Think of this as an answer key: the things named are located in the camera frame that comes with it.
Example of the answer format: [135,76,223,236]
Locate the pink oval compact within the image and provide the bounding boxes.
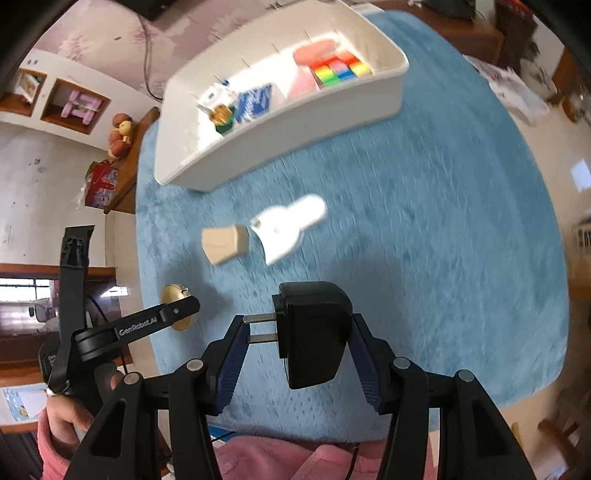
[293,39,339,66]

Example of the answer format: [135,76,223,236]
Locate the blue plush table cloth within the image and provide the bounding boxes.
[134,9,570,444]

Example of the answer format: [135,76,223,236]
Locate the person's left hand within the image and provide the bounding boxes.
[44,361,126,446]

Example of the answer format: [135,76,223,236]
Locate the multicolour puzzle cube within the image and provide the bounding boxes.
[308,50,373,88]

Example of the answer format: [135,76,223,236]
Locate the pink sleeved lap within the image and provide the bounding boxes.
[36,410,440,480]

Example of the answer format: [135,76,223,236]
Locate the white plastic bag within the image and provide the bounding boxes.
[464,55,550,125]

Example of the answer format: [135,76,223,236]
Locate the green gold small box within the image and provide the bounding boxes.
[208,104,235,135]

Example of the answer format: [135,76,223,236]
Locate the blue labelled clear box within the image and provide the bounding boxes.
[235,84,273,124]

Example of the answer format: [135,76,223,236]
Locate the wooden side cabinet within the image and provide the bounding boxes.
[103,107,160,215]

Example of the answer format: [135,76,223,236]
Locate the beige small box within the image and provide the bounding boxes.
[201,225,249,265]

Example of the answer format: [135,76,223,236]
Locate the white plastic storage bin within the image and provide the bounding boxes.
[153,1,409,192]

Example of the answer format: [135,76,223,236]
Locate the round gold tape measure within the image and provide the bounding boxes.
[160,284,200,331]

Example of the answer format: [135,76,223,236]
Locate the red tissue pack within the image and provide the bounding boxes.
[83,160,118,209]

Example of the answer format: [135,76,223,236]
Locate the pink dumbbells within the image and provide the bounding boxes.
[60,90,103,126]

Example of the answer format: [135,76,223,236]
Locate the black power adapter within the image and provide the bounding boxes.
[242,281,353,390]

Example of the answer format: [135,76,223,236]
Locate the white plastic scoop device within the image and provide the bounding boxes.
[249,194,328,266]

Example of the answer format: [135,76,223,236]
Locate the bowl of fruit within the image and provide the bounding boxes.
[107,113,134,161]

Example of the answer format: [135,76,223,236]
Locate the white cube charger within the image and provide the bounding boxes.
[197,81,238,111]

